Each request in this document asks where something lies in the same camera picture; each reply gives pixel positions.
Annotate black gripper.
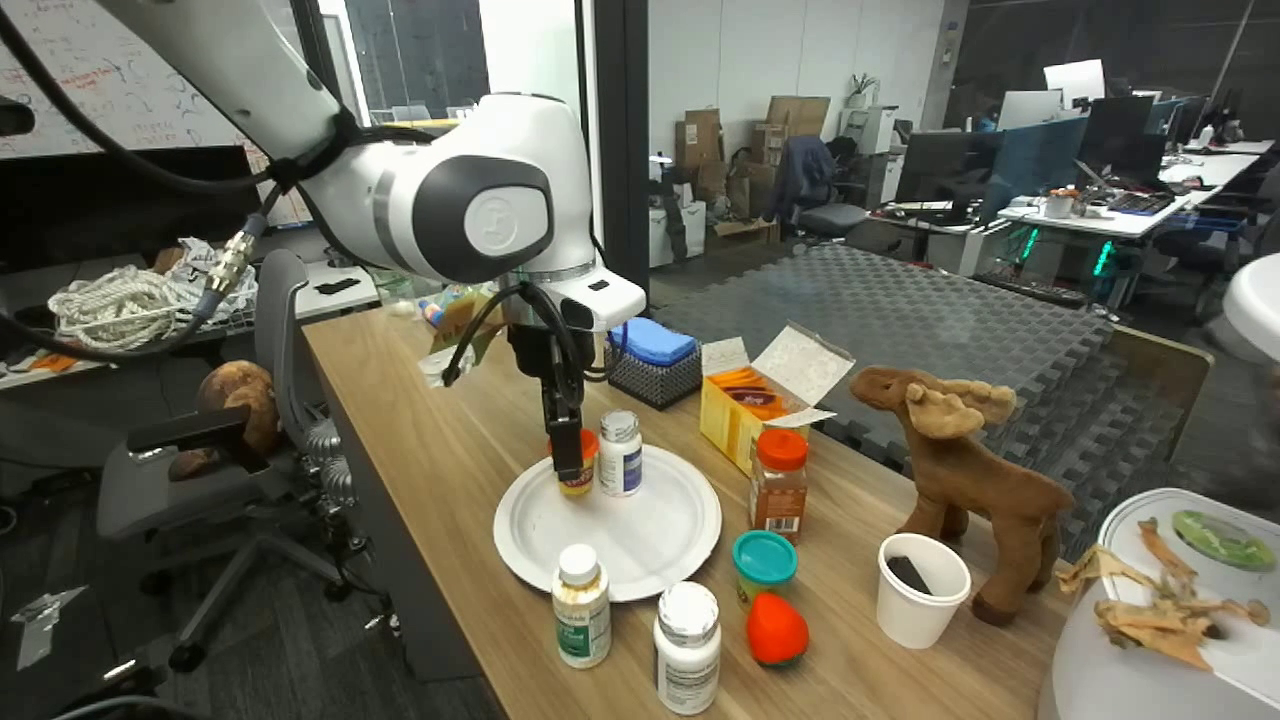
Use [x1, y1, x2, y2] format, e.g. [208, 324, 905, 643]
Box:
[505, 278, 599, 492]

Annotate white bottle with green label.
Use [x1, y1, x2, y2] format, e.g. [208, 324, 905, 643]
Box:
[547, 540, 615, 673]

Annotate spice bottle with orange lid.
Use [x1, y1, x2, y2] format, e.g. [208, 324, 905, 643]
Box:
[742, 423, 812, 540]

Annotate large white pill bottle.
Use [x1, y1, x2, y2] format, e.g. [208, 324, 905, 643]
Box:
[647, 574, 725, 714]

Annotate white paper plate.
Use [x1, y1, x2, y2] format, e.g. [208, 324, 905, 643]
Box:
[489, 442, 725, 608]

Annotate red round object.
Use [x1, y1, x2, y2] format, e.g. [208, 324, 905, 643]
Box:
[739, 586, 812, 673]

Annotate grey rectangular box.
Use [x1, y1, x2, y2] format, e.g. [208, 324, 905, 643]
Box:
[609, 348, 704, 410]

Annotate blue sponge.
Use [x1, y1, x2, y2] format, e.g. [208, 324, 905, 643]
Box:
[615, 315, 699, 372]

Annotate yellowish plastic pouch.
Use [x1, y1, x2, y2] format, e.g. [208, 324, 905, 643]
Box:
[428, 283, 514, 372]

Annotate open yellow cardboard box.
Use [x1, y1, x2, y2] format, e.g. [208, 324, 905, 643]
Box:
[696, 324, 855, 470]

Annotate tub with teal lid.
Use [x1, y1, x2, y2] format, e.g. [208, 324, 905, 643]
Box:
[728, 522, 801, 594]

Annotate white flat tray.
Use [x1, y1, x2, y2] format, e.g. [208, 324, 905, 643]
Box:
[291, 264, 382, 324]

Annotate grey office chair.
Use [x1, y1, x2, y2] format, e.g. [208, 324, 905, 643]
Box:
[92, 253, 394, 674]

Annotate brown cardboard box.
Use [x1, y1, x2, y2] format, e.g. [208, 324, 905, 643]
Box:
[761, 90, 832, 146]
[670, 106, 728, 203]

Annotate grey foam floor mat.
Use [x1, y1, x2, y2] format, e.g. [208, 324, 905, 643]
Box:
[647, 236, 1221, 551]

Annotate white paper cup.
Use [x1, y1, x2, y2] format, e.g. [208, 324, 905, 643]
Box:
[872, 527, 970, 651]

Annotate brown moose plush toy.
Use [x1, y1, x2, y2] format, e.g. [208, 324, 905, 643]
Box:
[847, 363, 1076, 628]

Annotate black computer monitor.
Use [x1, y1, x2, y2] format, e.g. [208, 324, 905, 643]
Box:
[892, 128, 996, 210]

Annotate blue desk divider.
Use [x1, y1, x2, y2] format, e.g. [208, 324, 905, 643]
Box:
[989, 115, 1090, 210]

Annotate white paper scrap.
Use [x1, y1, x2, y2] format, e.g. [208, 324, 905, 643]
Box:
[13, 584, 92, 673]

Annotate whiteboard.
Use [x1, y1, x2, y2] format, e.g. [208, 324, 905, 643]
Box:
[0, 0, 272, 165]

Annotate pile of wood pieces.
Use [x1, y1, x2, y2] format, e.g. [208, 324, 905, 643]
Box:
[1053, 515, 1273, 673]

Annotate white office desk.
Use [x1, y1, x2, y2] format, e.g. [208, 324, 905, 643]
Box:
[996, 135, 1277, 249]

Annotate white round tub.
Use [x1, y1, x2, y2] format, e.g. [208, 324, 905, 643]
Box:
[1035, 485, 1280, 720]

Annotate green disc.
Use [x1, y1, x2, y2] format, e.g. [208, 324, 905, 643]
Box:
[1166, 505, 1277, 574]

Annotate white round table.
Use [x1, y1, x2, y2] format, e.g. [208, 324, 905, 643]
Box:
[1216, 249, 1280, 367]

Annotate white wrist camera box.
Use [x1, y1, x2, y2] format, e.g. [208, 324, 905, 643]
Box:
[552, 268, 651, 334]

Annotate black cable with metal connector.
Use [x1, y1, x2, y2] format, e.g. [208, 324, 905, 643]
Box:
[191, 210, 272, 334]

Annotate white rope pile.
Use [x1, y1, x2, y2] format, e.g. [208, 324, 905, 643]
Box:
[43, 236, 263, 356]

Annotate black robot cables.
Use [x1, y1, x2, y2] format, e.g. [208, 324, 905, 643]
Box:
[0, 2, 590, 390]

